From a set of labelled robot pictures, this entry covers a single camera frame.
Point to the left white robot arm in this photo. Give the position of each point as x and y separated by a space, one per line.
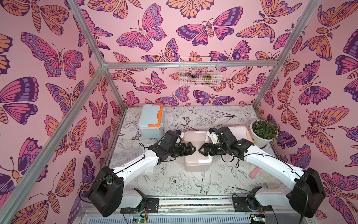
109 190

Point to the white pink medicine chest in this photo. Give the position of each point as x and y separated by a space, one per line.
241 132

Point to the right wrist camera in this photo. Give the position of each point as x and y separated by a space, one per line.
212 134

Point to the potted green plant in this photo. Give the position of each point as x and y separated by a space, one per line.
263 132

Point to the green toy in basket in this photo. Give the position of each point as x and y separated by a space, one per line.
206 80

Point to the white wire wall basket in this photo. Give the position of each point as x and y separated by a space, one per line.
192 71

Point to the beige pink first aid box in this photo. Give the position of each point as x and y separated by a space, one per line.
197 162

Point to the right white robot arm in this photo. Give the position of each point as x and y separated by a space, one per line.
303 190

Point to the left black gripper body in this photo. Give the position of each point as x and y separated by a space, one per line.
178 150

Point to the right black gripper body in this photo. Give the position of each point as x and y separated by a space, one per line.
210 149

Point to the blue orange first aid box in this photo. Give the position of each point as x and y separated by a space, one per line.
150 121

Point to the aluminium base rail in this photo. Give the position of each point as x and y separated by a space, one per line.
216 209

